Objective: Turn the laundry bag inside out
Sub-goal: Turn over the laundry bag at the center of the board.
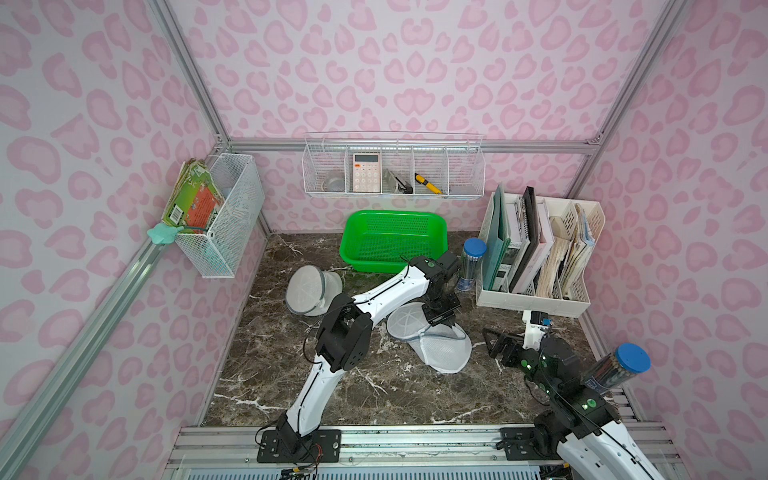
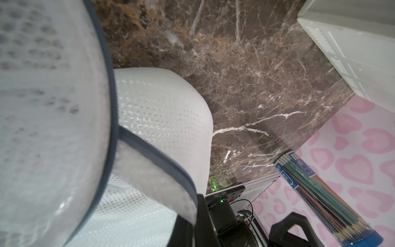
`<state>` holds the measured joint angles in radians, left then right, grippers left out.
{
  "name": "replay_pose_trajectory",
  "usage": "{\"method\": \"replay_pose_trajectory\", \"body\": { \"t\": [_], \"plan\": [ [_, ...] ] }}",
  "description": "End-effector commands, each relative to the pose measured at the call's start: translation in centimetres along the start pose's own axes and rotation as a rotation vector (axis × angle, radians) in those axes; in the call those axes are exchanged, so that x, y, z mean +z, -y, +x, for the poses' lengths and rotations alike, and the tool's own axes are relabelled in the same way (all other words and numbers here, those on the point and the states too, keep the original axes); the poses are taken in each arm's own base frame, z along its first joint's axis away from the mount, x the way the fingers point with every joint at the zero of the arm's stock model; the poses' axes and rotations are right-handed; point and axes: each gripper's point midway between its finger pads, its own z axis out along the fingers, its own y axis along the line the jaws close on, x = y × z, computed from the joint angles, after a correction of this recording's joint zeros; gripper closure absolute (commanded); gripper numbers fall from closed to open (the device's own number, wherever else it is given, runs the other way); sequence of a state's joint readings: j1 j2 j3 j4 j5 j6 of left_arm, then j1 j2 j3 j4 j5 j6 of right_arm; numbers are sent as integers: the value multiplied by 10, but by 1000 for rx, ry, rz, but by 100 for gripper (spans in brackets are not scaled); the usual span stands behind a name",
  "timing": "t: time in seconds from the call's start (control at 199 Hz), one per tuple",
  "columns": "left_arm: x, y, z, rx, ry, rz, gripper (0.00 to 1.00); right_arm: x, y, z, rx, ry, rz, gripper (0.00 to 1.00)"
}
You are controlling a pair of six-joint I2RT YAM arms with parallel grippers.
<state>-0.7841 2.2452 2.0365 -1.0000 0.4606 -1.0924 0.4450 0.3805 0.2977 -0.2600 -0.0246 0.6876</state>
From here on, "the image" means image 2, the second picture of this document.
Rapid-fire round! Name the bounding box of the white file organizer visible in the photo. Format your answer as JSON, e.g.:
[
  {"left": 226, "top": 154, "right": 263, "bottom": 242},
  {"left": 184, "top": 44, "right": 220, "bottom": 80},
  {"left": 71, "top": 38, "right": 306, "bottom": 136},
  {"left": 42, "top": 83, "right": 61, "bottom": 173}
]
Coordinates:
[{"left": 297, "top": 0, "right": 395, "bottom": 112}]

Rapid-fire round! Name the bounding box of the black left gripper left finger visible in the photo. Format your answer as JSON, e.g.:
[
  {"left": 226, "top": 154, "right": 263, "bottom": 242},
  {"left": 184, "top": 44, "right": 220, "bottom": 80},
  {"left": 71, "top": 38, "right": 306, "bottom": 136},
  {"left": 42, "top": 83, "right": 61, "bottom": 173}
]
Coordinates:
[{"left": 167, "top": 216, "right": 194, "bottom": 247}]

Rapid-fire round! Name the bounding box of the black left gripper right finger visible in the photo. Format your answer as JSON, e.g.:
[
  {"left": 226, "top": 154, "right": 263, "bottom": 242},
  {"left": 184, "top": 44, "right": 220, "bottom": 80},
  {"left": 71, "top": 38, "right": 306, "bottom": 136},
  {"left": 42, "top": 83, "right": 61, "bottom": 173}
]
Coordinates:
[{"left": 194, "top": 194, "right": 221, "bottom": 247}]

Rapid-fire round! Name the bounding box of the white mesh bag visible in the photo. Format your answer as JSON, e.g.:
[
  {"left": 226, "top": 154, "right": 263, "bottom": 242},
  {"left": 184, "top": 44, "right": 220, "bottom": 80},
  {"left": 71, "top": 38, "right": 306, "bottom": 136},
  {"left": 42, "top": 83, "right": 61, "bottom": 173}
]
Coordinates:
[{"left": 1, "top": 1, "right": 213, "bottom": 247}]

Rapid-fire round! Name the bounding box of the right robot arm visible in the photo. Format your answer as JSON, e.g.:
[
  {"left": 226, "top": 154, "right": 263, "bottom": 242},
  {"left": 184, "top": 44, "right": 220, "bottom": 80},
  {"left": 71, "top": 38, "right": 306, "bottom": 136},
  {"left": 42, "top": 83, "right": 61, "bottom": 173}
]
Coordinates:
[{"left": 205, "top": 184, "right": 323, "bottom": 247}]

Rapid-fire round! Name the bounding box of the pencil tube blue lid lying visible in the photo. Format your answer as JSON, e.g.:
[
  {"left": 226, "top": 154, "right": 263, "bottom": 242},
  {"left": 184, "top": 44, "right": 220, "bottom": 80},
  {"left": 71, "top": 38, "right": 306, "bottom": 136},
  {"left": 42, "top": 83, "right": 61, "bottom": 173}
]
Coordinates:
[{"left": 275, "top": 151, "right": 384, "bottom": 247}]

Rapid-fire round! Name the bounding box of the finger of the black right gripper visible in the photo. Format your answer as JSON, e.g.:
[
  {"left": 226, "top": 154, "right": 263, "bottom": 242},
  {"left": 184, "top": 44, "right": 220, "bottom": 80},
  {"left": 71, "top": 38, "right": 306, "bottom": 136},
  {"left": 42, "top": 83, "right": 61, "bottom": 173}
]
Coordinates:
[{"left": 267, "top": 212, "right": 325, "bottom": 247}]

